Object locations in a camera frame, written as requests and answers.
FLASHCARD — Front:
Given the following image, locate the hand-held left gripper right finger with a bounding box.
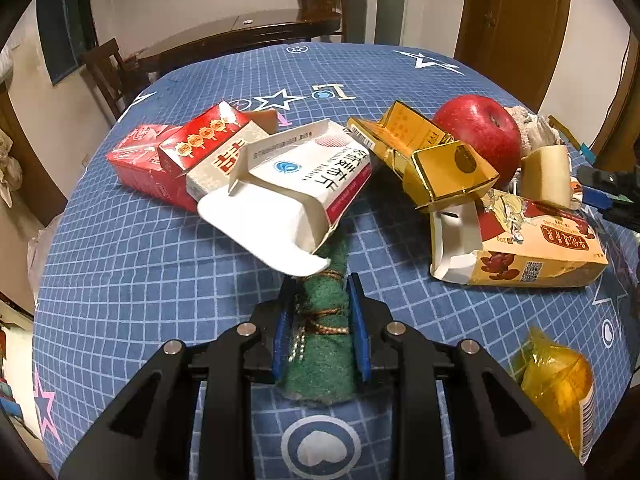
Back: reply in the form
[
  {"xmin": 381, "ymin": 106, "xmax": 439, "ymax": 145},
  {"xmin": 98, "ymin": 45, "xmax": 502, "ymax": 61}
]
[{"xmin": 346, "ymin": 272, "xmax": 587, "ymax": 480}]

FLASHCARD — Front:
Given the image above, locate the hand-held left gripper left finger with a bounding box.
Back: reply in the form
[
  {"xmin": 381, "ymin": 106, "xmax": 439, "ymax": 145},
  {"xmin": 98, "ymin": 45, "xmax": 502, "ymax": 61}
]
[{"xmin": 59, "ymin": 275, "xmax": 301, "ymax": 480}]

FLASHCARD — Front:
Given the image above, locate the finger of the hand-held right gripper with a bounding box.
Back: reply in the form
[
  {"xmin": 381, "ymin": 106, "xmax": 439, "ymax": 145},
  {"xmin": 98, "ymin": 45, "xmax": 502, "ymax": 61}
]
[
  {"xmin": 575, "ymin": 185, "xmax": 640, "ymax": 233},
  {"xmin": 577, "ymin": 164, "xmax": 640, "ymax": 188}
]

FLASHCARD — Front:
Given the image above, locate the green scouring pad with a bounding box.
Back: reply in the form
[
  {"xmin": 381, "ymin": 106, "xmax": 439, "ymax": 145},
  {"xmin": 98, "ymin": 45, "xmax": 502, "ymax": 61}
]
[{"xmin": 274, "ymin": 240, "xmax": 362, "ymax": 405}]

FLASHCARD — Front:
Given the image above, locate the white medicine box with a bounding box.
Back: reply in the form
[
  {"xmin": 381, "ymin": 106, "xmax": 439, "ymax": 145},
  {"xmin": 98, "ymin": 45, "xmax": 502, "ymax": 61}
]
[{"xmin": 197, "ymin": 119, "xmax": 375, "ymax": 277}]

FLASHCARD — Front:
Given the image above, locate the beige foam block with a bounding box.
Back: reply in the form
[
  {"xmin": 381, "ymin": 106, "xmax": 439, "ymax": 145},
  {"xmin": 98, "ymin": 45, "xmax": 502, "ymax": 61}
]
[{"xmin": 520, "ymin": 144, "xmax": 573, "ymax": 209}]

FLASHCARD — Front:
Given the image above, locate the orange illustrated carton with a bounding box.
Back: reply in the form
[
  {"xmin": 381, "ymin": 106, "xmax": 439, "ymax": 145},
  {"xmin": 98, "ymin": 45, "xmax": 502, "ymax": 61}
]
[{"xmin": 429, "ymin": 190, "xmax": 610, "ymax": 288}]

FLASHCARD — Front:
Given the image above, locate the crumpled white netting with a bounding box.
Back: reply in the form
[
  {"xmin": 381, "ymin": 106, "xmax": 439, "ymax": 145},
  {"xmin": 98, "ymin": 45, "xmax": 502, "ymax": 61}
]
[{"xmin": 505, "ymin": 105, "xmax": 560, "ymax": 153}]

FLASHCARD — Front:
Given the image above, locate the red apple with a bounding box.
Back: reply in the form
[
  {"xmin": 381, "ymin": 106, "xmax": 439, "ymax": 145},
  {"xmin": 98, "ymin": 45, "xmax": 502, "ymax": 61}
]
[{"xmin": 432, "ymin": 94, "xmax": 523, "ymax": 186}]

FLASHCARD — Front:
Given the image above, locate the crushed gold box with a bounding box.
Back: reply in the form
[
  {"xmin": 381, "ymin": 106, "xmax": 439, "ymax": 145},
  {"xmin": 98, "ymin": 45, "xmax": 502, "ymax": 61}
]
[{"xmin": 402, "ymin": 140, "xmax": 501, "ymax": 213}]

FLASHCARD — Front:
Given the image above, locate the blue grid star tablecloth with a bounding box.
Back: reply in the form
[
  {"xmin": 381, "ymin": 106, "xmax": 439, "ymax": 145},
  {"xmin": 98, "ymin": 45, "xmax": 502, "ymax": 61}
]
[{"xmin": 30, "ymin": 40, "xmax": 640, "ymax": 480}]

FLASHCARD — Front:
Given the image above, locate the brown wooden door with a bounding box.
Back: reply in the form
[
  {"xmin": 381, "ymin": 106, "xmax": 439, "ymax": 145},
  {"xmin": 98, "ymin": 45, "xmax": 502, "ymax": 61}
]
[{"xmin": 454, "ymin": 0, "xmax": 573, "ymax": 111}]

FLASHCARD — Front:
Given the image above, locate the yellow plastic packet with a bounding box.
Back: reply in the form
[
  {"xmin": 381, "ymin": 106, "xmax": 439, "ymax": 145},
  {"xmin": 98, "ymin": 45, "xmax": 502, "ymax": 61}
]
[{"xmin": 510, "ymin": 326, "xmax": 598, "ymax": 461}]

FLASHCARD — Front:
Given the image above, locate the open gold box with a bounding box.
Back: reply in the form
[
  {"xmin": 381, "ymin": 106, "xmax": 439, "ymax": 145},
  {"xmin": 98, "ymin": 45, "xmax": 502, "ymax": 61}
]
[{"xmin": 346, "ymin": 100, "xmax": 453, "ymax": 181}]

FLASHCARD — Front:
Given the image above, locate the red white lantern print box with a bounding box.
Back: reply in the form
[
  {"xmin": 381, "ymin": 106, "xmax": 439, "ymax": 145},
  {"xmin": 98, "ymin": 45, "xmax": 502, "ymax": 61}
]
[{"xmin": 157, "ymin": 101, "xmax": 271, "ymax": 201}]

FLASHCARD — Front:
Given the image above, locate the flat red carton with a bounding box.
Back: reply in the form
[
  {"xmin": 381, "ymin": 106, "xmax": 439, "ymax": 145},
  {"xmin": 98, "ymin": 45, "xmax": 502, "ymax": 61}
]
[{"xmin": 106, "ymin": 122, "xmax": 201, "ymax": 212}]

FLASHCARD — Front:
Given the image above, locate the frosted glass door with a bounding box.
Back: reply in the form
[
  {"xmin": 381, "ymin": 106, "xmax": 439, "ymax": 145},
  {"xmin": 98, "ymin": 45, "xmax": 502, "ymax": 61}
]
[{"xmin": 342, "ymin": 0, "xmax": 416, "ymax": 45}]

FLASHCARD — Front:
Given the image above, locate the dark wooden dining table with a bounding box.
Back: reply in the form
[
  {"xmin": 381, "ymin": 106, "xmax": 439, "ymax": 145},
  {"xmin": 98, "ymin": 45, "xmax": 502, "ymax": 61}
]
[{"xmin": 135, "ymin": 7, "xmax": 343, "ymax": 81}]

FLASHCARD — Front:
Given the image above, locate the white plastic bag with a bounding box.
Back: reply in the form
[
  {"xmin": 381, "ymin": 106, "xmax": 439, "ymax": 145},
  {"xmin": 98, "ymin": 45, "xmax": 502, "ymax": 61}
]
[{"xmin": 0, "ymin": 127, "xmax": 25, "ymax": 208}]

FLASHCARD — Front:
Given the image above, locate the dark window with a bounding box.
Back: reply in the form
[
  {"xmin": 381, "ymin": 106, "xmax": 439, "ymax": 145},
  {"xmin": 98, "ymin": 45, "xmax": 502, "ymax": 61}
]
[{"xmin": 35, "ymin": 0, "xmax": 98, "ymax": 86}]

